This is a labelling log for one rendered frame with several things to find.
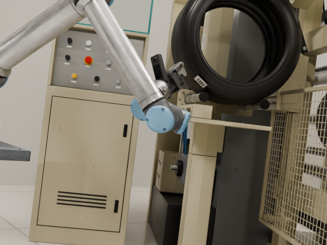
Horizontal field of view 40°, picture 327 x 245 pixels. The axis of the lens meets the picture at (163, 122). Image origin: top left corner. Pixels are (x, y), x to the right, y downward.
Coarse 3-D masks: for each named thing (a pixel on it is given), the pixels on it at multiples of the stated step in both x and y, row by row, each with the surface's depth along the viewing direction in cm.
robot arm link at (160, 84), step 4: (156, 80) 175; (156, 84) 173; (160, 84) 173; (164, 84) 174; (160, 88) 172; (164, 88) 172; (168, 88) 175; (164, 92) 173; (168, 92) 175; (164, 96) 173; (168, 96) 177
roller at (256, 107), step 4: (260, 100) 205; (264, 100) 202; (240, 104) 232; (244, 104) 225; (248, 104) 219; (252, 104) 213; (256, 104) 207; (260, 104) 202; (264, 104) 202; (268, 104) 202; (240, 108) 233; (244, 108) 227; (248, 108) 221; (252, 108) 215; (256, 108) 209; (260, 108) 204; (264, 108) 202
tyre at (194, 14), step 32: (192, 0) 198; (224, 0) 224; (256, 0) 223; (288, 0) 203; (192, 32) 195; (288, 32) 200; (192, 64) 196; (288, 64) 201; (224, 96) 200; (256, 96) 201
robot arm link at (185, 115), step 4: (172, 104) 166; (176, 108) 160; (180, 108) 165; (180, 112) 161; (184, 112) 163; (188, 112) 164; (180, 116) 171; (184, 116) 162; (188, 116) 163; (184, 120) 161; (188, 120) 166; (180, 124) 161; (184, 124) 162; (176, 128) 160; (180, 128) 162; (184, 128) 167; (176, 132) 165; (180, 132) 163
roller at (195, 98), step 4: (200, 92) 200; (204, 92) 199; (188, 96) 226; (192, 96) 214; (196, 96) 205; (200, 96) 198; (204, 96) 199; (208, 96) 199; (188, 100) 224; (192, 100) 215; (196, 100) 207; (200, 100) 199; (204, 100) 199
